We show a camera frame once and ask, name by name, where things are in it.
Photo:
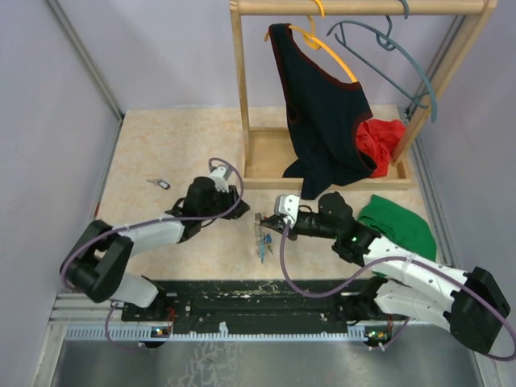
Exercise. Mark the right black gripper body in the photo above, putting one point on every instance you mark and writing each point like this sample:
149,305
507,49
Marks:
309,225

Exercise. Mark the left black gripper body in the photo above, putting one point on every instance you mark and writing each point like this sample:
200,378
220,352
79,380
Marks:
222,201

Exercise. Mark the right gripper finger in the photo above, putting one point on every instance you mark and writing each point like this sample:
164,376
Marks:
279,226
275,218

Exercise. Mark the metal disc with keyrings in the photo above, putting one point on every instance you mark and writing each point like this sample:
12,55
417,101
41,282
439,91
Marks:
259,232

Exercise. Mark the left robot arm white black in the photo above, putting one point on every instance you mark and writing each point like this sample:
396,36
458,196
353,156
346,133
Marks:
97,264

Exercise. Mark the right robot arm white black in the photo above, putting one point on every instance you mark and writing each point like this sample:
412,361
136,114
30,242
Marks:
469,305

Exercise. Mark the key with black tag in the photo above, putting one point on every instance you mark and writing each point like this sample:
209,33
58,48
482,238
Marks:
160,183

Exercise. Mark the wooden clothes rack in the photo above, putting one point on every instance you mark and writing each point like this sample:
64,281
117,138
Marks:
267,150

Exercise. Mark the green cloth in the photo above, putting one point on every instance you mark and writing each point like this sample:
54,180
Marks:
401,226

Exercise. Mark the red cloth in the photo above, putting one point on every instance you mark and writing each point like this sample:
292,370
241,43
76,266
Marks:
378,139

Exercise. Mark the navy tank top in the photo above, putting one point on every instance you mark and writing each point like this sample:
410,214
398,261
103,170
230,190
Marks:
323,116

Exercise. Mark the yellow clothes hanger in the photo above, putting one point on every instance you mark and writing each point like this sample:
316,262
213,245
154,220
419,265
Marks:
313,42

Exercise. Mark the grey-blue clothes hanger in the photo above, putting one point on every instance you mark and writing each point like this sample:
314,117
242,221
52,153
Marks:
403,56

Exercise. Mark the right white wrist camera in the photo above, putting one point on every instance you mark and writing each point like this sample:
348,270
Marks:
287,206

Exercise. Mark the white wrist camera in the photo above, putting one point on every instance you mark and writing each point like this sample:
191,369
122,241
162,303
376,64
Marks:
287,206
220,175

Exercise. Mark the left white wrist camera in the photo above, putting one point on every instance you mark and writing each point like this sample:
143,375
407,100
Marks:
220,175

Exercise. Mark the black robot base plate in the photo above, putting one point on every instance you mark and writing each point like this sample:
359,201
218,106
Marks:
256,307

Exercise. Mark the right aluminium frame rail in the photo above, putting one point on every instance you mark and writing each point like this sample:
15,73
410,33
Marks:
426,182

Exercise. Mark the aluminium frame rail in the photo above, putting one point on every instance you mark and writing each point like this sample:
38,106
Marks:
426,182
85,58

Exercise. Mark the left aluminium frame rail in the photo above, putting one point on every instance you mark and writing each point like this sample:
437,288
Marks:
85,58

